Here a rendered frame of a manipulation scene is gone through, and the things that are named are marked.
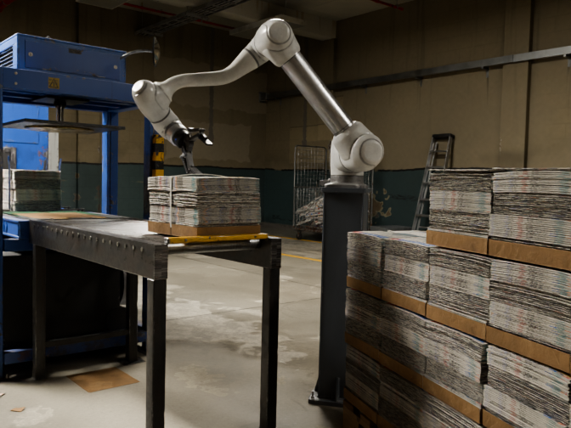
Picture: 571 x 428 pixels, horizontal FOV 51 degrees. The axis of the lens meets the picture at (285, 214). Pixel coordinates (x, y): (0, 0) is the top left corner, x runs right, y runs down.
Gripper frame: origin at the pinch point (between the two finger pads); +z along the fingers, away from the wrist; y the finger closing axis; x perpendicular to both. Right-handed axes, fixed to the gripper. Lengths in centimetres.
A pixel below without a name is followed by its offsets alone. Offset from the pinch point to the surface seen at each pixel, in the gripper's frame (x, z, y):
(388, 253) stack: -36, 73, -1
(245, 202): -6.3, 24.8, 5.7
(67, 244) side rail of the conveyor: 32, -35, 60
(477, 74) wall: -703, -368, -2
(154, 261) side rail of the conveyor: 32, 36, 22
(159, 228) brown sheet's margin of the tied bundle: 14.5, 4.9, 28.3
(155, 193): 14.1, -5.4, 18.3
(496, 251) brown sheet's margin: -15, 117, -31
